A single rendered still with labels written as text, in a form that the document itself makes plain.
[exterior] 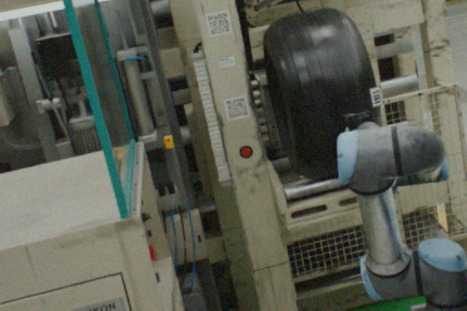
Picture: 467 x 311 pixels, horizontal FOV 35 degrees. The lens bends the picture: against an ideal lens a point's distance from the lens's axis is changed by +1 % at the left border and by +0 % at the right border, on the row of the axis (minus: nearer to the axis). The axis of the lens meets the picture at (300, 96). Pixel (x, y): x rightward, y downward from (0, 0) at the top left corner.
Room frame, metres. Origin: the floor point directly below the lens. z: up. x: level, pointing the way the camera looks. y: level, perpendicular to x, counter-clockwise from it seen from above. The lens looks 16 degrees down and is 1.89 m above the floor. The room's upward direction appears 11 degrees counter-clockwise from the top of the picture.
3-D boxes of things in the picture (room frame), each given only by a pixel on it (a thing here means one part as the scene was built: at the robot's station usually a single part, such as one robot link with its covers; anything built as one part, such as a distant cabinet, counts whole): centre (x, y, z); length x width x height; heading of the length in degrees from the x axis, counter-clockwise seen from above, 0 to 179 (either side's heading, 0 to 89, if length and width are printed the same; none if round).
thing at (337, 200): (2.36, -0.04, 0.83); 0.36 x 0.09 x 0.06; 98
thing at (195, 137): (3.25, 0.50, 0.61); 0.33 x 0.06 x 0.86; 8
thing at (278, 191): (2.47, 0.15, 0.90); 0.40 x 0.03 x 0.10; 8
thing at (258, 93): (2.84, 0.25, 1.05); 0.20 x 0.15 x 0.30; 98
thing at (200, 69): (2.40, 0.31, 1.19); 0.05 x 0.04 x 0.48; 8
